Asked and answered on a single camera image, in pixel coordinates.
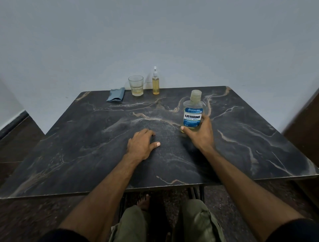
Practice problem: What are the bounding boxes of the person's left hand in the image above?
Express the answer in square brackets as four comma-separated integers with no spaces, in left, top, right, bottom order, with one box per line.
[126,129,161,162]

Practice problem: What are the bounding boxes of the person's right hand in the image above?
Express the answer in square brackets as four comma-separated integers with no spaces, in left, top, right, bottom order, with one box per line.
[180,114,215,153]

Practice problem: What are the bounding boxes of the clear mouthwash bottle blue label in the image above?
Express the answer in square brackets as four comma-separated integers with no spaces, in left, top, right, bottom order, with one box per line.
[183,90,206,132]

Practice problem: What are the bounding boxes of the person's right forearm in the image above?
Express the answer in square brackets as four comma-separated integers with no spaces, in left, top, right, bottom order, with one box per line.
[201,146,305,242]

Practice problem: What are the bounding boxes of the person's left forearm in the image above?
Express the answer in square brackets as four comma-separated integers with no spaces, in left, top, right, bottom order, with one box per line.
[59,153,143,242]

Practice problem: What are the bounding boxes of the person's foot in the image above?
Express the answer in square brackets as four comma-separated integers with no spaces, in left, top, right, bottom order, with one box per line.
[137,194,151,211]

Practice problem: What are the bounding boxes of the small yellow spray bottle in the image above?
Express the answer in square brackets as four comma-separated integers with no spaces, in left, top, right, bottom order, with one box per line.
[152,66,160,95]

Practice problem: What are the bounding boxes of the clear drinking glass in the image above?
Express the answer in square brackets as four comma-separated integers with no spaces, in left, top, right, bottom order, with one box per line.
[128,75,144,97]

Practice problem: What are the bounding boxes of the blue folded cloth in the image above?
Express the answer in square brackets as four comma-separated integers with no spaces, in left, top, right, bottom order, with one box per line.
[106,87,125,102]

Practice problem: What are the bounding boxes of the person's olive green trousers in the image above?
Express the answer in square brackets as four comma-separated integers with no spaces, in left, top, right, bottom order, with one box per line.
[109,199,227,242]

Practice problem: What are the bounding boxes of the black metal table frame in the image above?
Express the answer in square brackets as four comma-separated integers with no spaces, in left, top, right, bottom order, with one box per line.
[119,185,205,225]

